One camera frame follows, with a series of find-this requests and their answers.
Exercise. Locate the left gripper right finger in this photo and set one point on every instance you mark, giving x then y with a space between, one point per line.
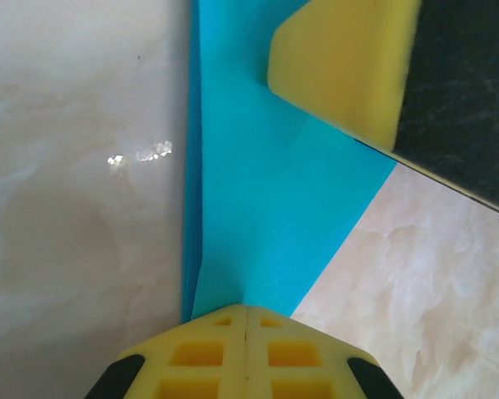
299 357

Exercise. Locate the blue paper sheet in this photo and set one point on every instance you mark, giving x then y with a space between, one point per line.
266 187

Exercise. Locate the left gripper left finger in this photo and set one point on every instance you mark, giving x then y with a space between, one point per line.
191 357

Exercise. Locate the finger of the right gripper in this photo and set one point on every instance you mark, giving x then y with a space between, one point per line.
345 66

